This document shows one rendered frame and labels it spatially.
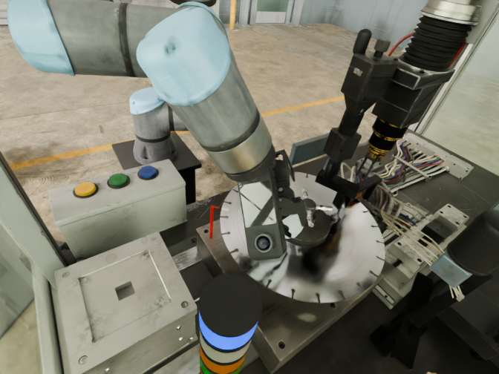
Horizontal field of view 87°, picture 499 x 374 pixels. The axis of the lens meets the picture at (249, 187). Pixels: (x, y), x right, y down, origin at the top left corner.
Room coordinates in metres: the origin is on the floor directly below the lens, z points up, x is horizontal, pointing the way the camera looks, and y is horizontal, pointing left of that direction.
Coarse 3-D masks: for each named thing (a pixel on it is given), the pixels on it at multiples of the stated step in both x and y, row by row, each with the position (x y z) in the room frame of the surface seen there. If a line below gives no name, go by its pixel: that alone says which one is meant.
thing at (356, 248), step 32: (320, 192) 0.47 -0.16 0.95; (224, 224) 0.33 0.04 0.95; (352, 224) 0.38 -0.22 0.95; (288, 256) 0.28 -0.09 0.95; (320, 256) 0.29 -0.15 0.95; (352, 256) 0.30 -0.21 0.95; (384, 256) 0.31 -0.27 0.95; (288, 288) 0.22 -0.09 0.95; (320, 288) 0.23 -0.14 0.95; (352, 288) 0.24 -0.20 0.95
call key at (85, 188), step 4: (80, 184) 0.41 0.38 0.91; (84, 184) 0.41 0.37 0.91; (88, 184) 0.42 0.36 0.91; (92, 184) 0.42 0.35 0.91; (76, 188) 0.40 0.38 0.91; (80, 188) 0.40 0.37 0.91; (84, 188) 0.40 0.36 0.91; (88, 188) 0.40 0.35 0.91; (92, 188) 0.40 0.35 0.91; (76, 192) 0.39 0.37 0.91; (80, 192) 0.39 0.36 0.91; (84, 192) 0.39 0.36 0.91; (88, 192) 0.39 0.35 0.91; (92, 192) 0.40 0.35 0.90
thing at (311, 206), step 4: (304, 188) 0.41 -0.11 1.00; (304, 192) 0.40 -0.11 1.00; (304, 196) 0.39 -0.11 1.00; (304, 200) 0.37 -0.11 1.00; (308, 200) 0.37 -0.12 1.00; (312, 200) 0.38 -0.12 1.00; (308, 204) 0.36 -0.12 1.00; (312, 204) 0.37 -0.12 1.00; (308, 208) 0.35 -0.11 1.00; (312, 208) 0.36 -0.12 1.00; (316, 208) 0.36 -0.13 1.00; (320, 208) 0.37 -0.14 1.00; (324, 208) 0.37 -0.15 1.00; (328, 208) 0.37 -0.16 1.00; (332, 208) 0.37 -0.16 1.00; (308, 212) 0.35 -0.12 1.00; (312, 212) 0.36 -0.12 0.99; (308, 216) 0.34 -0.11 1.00; (312, 216) 0.34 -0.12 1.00; (308, 220) 0.33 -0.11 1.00; (312, 220) 0.33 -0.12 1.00; (308, 224) 0.32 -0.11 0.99; (312, 224) 0.32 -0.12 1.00
